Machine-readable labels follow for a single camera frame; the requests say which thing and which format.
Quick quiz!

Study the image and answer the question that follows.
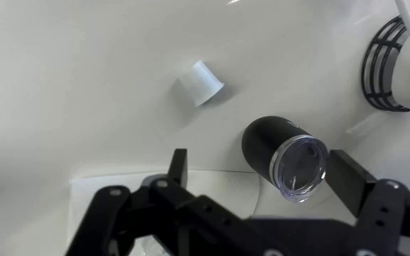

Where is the black tumbler with clear lid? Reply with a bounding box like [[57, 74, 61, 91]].
[[241, 115, 330, 205]]

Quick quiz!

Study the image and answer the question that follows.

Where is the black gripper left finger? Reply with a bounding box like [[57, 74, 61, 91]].
[[64, 148, 245, 256]]

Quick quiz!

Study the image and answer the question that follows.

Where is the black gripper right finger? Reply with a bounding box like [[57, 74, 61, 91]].
[[326, 149, 410, 256]]

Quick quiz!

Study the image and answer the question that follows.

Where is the black wire towel holder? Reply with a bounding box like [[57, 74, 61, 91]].
[[360, 12, 410, 114]]

